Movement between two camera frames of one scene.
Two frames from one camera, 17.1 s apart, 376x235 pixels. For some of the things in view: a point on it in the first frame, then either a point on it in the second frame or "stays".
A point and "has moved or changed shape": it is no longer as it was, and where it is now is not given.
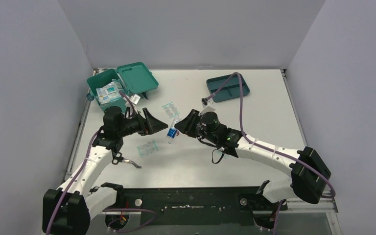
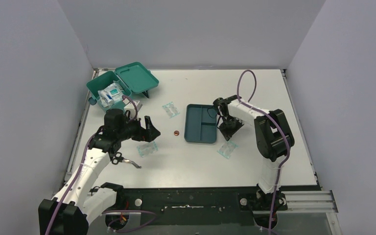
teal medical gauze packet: (118, 86) has moved or changed shape
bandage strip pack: (148, 148) stays
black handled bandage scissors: (118, 158) stays
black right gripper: (188, 126) -> (228, 133)
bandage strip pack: (171, 109) stays
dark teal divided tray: (232, 89) has moved or changed shape
